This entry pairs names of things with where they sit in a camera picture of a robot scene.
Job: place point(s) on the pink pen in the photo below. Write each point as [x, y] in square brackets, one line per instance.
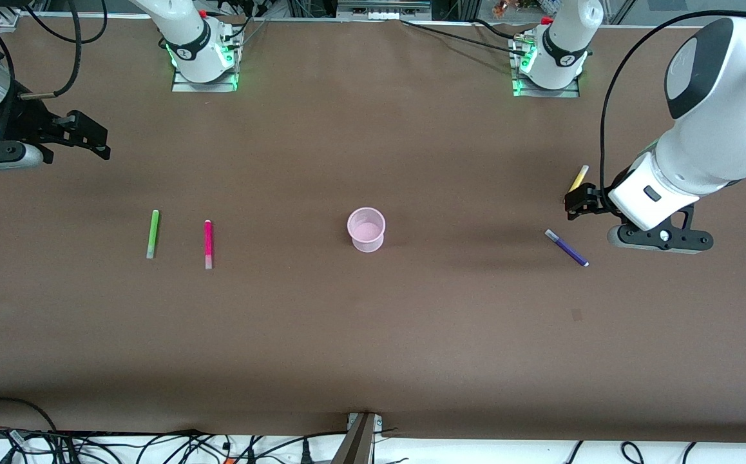
[208, 241]

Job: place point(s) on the aluminium frame post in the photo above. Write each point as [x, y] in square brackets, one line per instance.
[357, 444]

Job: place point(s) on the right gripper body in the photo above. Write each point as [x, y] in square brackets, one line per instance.
[17, 124]

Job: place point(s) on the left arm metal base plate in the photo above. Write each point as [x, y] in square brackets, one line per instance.
[547, 93]

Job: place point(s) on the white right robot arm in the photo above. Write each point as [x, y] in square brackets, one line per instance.
[186, 26]

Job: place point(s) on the yellow pen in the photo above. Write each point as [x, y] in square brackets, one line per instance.
[580, 176]

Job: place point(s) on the green pen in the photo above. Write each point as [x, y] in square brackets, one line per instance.
[153, 233]

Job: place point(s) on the purple pen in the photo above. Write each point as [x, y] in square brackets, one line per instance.
[566, 248]

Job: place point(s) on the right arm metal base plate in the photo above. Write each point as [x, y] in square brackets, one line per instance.
[205, 87]

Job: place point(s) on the pink cup holder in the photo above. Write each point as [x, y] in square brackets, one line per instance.
[366, 235]

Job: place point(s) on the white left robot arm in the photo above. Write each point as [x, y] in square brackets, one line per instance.
[721, 148]

